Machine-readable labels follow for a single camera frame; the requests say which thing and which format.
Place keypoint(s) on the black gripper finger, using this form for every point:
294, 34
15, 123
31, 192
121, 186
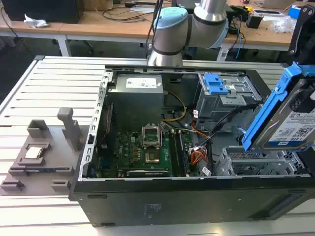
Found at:
299, 37
304, 102

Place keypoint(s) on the hard disk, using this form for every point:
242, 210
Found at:
283, 127

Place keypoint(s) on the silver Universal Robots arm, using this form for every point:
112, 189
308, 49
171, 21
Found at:
169, 37

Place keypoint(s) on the grey metal disk bay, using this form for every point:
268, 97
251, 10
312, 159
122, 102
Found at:
246, 167

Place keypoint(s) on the black RAM slot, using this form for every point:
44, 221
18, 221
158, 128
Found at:
175, 155
184, 152

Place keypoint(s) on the blue cardboard box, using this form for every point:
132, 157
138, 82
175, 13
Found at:
294, 11

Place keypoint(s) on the clear plastic bag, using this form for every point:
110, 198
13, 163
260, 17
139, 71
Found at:
284, 24

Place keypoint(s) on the wooden desk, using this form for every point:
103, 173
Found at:
86, 27
265, 37

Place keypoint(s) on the small black box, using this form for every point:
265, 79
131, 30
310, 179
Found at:
254, 21

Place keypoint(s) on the grey metal drive cage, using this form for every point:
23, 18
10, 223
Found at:
221, 108

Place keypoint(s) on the blue plastic latch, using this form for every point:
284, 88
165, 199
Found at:
216, 84

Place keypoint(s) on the grey power supply unit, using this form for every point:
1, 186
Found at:
137, 103

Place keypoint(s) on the black PC case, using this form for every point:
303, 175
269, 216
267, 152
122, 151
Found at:
172, 204

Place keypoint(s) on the black graphics card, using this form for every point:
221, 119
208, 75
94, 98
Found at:
147, 173

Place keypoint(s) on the green motherboard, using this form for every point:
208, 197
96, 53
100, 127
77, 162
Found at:
128, 147

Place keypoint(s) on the grey parts rack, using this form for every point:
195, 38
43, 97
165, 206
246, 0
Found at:
59, 152

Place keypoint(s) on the large black box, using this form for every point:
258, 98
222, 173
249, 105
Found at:
41, 11

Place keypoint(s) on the crumpled white paper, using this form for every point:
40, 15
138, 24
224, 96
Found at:
35, 22

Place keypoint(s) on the silver CPU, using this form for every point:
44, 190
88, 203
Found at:
34, 153

